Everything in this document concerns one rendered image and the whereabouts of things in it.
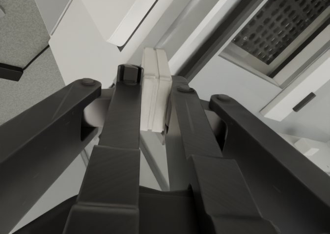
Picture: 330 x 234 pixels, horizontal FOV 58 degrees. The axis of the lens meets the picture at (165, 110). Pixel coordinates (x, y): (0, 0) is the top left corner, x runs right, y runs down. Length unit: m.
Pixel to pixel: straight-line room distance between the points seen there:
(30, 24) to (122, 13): 1.11
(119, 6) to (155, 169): 0.15
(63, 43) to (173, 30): 0.17
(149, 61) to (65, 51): 0.23
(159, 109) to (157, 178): 0.11
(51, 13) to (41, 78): 1.14
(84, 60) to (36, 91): 1.29
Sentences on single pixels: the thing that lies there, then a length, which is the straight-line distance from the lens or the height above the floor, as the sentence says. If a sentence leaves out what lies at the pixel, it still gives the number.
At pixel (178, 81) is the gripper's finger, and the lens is 0.17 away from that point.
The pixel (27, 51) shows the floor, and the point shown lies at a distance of 1.46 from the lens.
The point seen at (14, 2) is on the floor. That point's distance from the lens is 1.33.
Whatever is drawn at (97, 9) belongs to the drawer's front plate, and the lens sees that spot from 0.32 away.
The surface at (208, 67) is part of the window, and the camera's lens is 0.25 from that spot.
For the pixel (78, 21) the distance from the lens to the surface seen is 0.38.
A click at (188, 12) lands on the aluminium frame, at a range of 0.26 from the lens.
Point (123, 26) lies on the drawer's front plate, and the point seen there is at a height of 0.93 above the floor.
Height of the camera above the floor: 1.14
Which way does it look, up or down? 32 degrees down
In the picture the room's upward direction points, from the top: 148 degrees clockwise
